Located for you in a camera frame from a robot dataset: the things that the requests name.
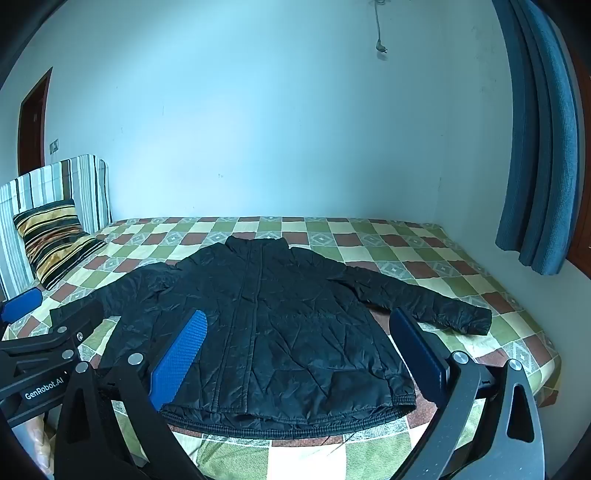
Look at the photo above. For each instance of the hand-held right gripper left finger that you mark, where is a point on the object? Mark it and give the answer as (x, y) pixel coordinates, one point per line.
(181, 353)

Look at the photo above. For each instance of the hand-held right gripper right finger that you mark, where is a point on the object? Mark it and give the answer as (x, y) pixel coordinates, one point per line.
(418, 353)

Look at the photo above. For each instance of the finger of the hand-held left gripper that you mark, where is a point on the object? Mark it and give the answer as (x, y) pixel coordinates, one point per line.
(21, 302)
(76, 318)

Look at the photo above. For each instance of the black puffer jacket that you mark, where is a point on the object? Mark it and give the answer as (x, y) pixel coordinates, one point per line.
(295, 332)

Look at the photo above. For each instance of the yellow black striped pillow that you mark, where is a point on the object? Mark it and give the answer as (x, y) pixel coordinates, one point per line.
(57, 242)

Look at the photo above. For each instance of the bed with checkered sheet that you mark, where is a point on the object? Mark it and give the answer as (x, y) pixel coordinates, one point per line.
(415, 267)

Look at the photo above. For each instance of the grey striped headboard cushion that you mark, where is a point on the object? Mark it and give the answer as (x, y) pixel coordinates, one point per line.
(51, 184)

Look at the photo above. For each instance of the brown wooden door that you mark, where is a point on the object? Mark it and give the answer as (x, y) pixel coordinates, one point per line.
(32, 124)

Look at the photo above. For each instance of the blue curtain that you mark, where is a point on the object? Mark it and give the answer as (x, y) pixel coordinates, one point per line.
(540, 138)

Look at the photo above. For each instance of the wall light switch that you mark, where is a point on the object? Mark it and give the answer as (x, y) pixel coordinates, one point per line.
(54, 146)

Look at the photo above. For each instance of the brown window frame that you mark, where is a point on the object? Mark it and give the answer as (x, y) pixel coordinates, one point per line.
(582, 265)

